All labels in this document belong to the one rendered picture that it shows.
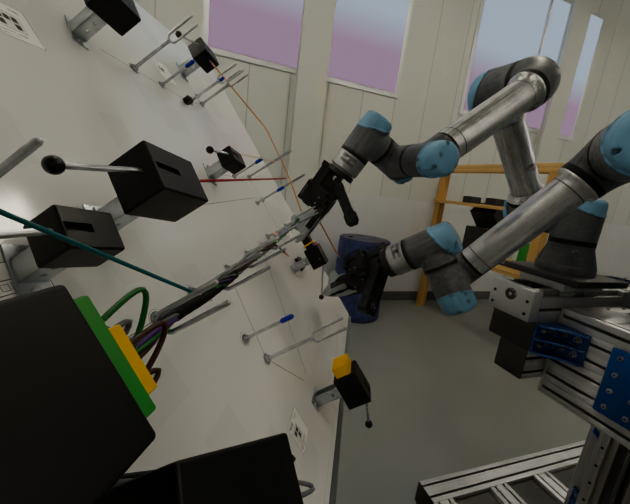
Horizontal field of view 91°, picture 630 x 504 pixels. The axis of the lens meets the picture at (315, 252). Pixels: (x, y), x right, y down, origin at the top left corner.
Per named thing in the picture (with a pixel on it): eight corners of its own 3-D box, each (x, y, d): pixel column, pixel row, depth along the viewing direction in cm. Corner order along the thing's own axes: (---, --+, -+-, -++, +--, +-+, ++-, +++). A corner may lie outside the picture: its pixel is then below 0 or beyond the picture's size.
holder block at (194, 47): (153, 40, 71) (183, 16, 69) (186, 72, 82) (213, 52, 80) (159, 55, 70) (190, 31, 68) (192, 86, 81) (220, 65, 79)
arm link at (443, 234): (463, 257, 62) (444, 219, 63) (412, 276, 68) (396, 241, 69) (467, 251, 69) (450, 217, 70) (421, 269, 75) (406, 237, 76)
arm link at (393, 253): (419, 274, 72) (402, 260, 67) (401, 281, 75) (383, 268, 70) (412, 248, 77) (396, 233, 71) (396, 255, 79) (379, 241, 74)
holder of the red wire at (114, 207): (-33, 183, 23) (66, 102, 21) (119, 209, 36) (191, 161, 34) (-13, 243, 23) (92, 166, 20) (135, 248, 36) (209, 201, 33)
